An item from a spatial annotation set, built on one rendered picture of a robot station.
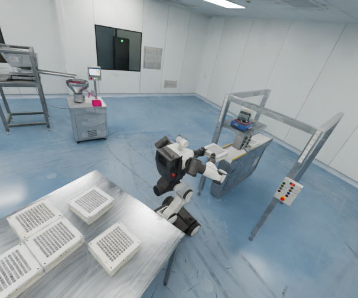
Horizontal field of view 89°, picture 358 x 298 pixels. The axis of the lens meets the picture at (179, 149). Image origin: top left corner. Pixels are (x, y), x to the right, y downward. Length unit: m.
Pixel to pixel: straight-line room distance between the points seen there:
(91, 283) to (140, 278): 0.28
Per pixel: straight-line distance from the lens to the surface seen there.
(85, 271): 1.45
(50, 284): 1.47
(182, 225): 2.46
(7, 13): 6.40
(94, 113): 3.89
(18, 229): 1.65
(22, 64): 4.46
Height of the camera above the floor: 2.16
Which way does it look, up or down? 32 degrees down
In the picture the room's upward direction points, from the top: 11 degrees clockwise
